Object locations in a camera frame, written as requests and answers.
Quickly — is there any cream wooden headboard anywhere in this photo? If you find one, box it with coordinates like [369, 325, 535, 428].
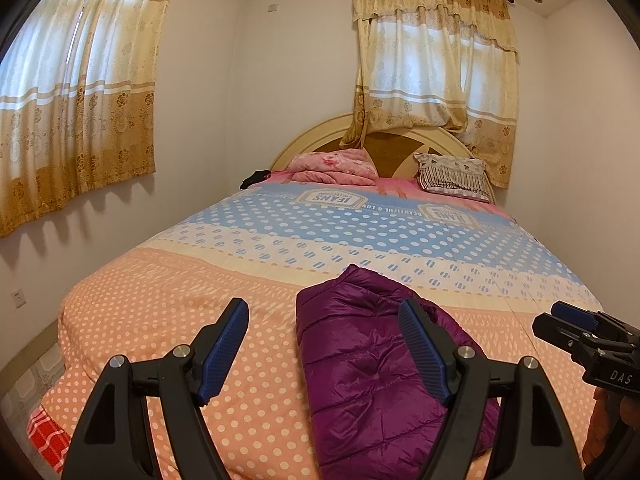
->
[270, 112, 498, 201]

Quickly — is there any purple puffer jacket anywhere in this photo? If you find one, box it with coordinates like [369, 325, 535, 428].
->
[295, 263, 501, 468]

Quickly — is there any person's right hand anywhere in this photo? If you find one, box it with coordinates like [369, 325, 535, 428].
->
[607, 390, 640, 441]

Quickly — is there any bed with dotted cover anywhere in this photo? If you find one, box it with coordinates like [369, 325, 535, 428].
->
[27, 175, 603, 480]

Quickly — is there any dark cloth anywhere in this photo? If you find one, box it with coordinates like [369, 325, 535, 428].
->
[240, 170, 273, 191]

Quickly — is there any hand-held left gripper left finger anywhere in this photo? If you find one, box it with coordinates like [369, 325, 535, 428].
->
[61, 297, 250, 480]

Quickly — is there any pink floral blanket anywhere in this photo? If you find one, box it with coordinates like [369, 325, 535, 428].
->
[287, 148, 378, 186]

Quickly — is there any long beige floral curtain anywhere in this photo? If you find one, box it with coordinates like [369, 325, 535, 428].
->
[0, 0, 183, 238]

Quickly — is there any striped pillow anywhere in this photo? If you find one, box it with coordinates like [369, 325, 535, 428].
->
[412, 152, 493, 203]

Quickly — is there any short beige floral curtain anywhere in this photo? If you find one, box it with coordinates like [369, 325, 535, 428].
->
[342, 0, 521, 190]

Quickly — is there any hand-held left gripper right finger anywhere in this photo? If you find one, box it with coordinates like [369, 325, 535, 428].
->
[397, 297, 586, 480]

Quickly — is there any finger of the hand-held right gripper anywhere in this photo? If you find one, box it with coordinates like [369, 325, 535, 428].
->
[531, 312, 608, 361]
[551, 301, 640, 344]

